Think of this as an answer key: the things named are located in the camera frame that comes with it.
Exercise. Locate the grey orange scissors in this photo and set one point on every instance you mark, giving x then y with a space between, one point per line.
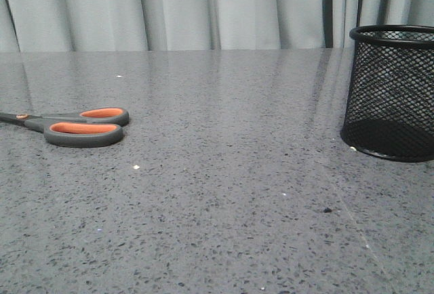
88 129

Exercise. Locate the black mesh bucket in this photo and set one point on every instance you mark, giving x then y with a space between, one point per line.
389 112

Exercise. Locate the grey curtain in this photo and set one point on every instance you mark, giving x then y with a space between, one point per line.
137 25

